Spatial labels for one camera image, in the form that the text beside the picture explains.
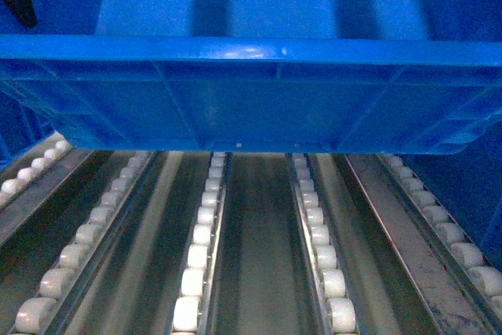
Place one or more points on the large blue plastic crate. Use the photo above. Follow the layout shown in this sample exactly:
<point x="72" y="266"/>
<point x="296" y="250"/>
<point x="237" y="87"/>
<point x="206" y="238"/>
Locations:
<point x="339" y="76"/>

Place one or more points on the steel roller shelf rack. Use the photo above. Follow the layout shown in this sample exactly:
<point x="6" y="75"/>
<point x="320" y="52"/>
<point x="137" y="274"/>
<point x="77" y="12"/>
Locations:
<point x="150" y="242"/>

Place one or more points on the blue crate at left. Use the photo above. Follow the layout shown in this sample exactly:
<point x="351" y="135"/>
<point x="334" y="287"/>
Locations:
<point x="21" y="129"/>

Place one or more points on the small blue crate red contents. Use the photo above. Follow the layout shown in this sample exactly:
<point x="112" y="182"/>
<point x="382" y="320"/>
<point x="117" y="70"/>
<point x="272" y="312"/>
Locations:
<point x="468" y="184"/>

